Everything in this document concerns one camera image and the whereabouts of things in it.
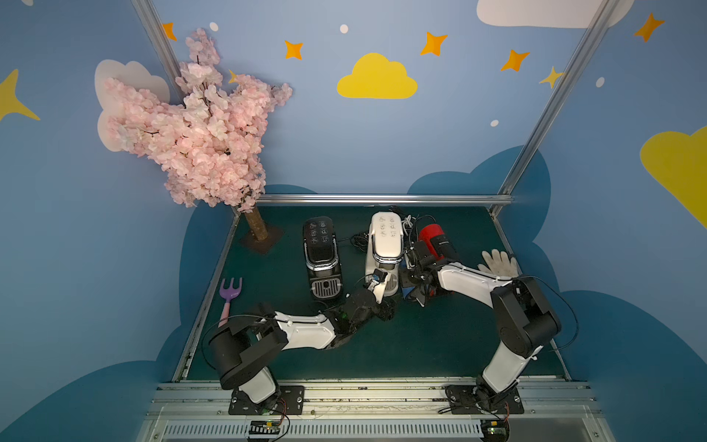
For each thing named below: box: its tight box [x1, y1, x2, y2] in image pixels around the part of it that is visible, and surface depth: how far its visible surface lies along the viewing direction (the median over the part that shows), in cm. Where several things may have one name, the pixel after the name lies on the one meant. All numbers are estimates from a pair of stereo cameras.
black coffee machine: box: [302, 215, 343, 302], surface depth 84 cm
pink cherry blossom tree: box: [104, 28, 294, 242], surface depth 67 cm
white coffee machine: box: [365, 210, 405, 298], surface depth 84 cm
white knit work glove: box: [476, 248, 520, 278], surface depth 106 cm
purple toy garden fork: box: [218, 277, 244, 328], surface depth 95 cm
